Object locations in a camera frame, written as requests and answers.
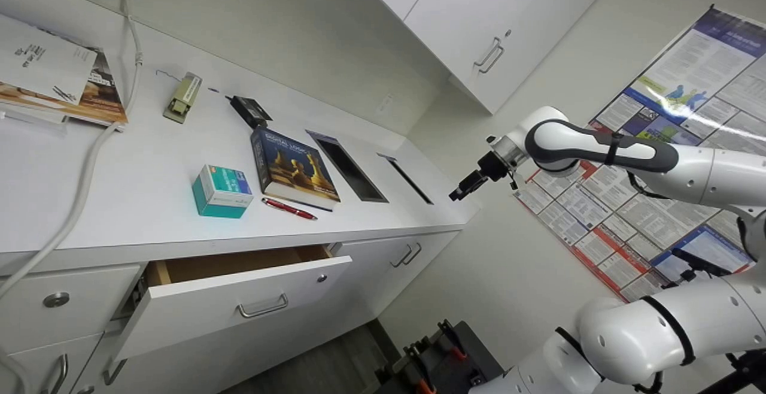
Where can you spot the white wall cabinet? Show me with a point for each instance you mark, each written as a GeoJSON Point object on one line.
{"type": "Point", "coordinates": [479, 11]}

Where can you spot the blue pen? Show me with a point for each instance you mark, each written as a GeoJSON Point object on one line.
{"type": "Point", "coordinates": [317, 206]}

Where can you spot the red pen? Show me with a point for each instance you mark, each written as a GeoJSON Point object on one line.
{"type": "Point", "coordinates": [288, 208]}

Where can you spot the large wall poster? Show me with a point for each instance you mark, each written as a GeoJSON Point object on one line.
{"type": "Point", "coordinates": [688, 88]}

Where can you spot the black and orange clamp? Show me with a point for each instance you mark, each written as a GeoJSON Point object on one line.
{"type": "Point", "coordinates": [450, 340]}
{"type": "Point", "coordinates": [422, 370]}

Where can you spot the teal and white box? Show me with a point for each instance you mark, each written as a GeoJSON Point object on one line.
{"type": "Point", "coordinates": [221, 193]}

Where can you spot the beige stapler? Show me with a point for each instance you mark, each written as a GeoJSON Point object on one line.
{"type": "Point", "coordinates": [183, 97]}

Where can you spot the brown cover book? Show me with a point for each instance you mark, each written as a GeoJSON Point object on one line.
{"type": "Point", "coordinates": [102, 103]}

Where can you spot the white drawer with round lock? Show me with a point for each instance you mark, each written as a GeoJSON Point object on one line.
{"type": "Point", "coordinates": [66, 307]}

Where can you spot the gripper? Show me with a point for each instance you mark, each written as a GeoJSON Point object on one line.
{"type": "Point", "coordinates": [492, 167]}

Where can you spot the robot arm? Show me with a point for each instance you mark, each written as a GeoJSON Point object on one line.
{"type": "Point", "coordinates": [622, 334]}

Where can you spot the open white drawer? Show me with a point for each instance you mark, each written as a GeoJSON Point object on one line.
{"type": "Point", "coordinates": [239, 298]}

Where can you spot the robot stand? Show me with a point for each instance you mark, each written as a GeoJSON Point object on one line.
{"type": "Point", "coordinates": [455, 376]}

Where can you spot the black hole punch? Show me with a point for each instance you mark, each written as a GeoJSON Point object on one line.
{"type": "Point", "coordinates": [250, 111]}

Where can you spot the white booklet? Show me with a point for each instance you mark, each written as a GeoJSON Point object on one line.
{"type": "Point", "coordinates": [42, 61]}

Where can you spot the chess cover book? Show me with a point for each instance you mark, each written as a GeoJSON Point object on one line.
{"type": "Point", "coordinates": [293, 166]}

